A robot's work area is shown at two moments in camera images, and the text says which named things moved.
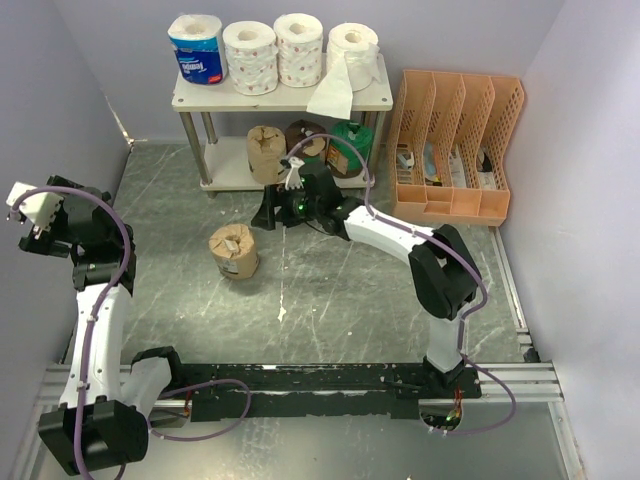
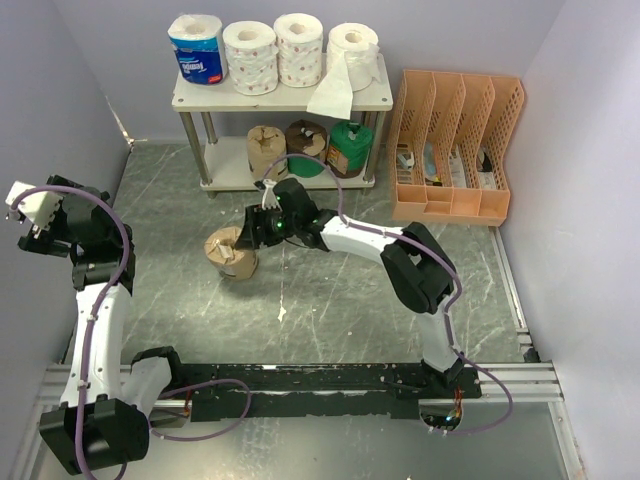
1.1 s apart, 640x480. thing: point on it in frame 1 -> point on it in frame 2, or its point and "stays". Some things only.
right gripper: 275,196 -> 249,238
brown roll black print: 234,249 stays
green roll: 310,151 stays
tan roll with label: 265,148 stays
